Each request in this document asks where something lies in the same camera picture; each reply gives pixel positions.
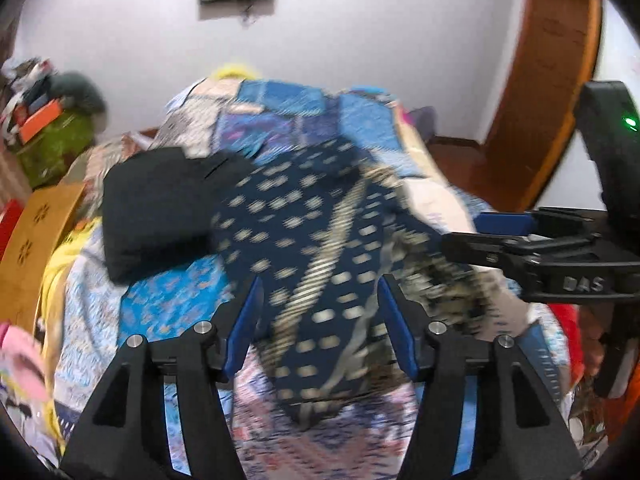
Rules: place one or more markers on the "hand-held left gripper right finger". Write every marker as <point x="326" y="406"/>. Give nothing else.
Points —
<point x="400" y="330"/>

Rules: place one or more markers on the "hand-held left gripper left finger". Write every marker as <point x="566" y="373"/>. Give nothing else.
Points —
<point x="242" y="327"/>

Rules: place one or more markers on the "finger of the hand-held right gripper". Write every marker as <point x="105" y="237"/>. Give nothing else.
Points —
<point x="480" y="252"/>
<point x="502" y="222"/>

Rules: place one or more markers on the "navy patterned hooded jacket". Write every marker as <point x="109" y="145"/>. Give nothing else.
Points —
<point x="310" y="240"/>

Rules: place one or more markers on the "patchwork bedspread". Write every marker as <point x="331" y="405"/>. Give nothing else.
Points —
<point x="165" y="305"/>

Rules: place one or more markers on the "wooden door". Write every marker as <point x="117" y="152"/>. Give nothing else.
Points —
<point x="550" y="90"/>

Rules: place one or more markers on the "black folded garment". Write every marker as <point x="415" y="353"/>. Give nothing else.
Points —
<point x="155" y="210"/>

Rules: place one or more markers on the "yellow cloth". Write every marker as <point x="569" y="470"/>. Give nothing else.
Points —
<point x="52" y="280"/>

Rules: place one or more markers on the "pink cloth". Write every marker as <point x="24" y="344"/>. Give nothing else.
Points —
<point x="25" y="365"/>

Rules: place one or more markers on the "wooden table with flower cutouts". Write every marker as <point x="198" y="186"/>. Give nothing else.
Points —
<point x="35" y="245"/>

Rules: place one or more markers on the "green storage box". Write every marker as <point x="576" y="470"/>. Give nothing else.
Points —
<point x="55" y="152"/>

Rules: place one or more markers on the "orange box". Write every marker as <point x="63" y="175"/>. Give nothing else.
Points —
<point x="40" y="120"/>

